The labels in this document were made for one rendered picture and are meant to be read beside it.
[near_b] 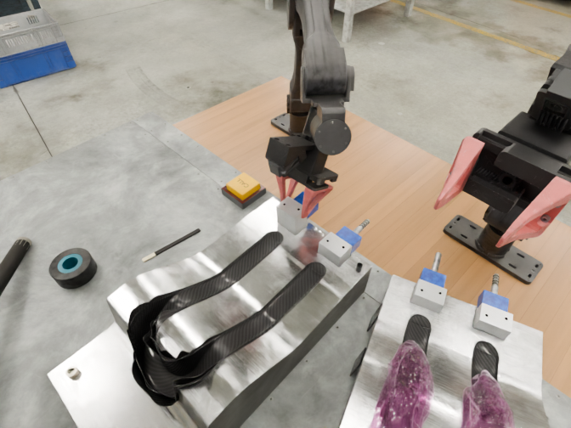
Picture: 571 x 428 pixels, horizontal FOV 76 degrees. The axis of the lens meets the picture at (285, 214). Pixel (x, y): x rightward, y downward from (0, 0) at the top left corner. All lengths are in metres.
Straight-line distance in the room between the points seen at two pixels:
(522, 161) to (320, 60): 0.35
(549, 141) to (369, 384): 0.38
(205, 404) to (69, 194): 0.70
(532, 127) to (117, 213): 0.83
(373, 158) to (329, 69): 0.49
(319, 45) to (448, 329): 0.52
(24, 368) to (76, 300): 0.14
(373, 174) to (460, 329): 0.47
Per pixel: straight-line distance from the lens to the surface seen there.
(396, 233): 0.88
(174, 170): 1.04
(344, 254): 0.67
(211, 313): 0.62
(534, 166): 0.41
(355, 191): 0.96
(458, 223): 0.94
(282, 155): 0.59
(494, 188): 0.45
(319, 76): 0.62
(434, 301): 0.70
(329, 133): 0.57
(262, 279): 0.67
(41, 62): 3.70
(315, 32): 0.69
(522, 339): 0.76
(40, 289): 0.91
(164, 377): 0.64
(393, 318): 0.69
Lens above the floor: 1.45
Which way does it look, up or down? 48 degrees down
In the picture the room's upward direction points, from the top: straight up
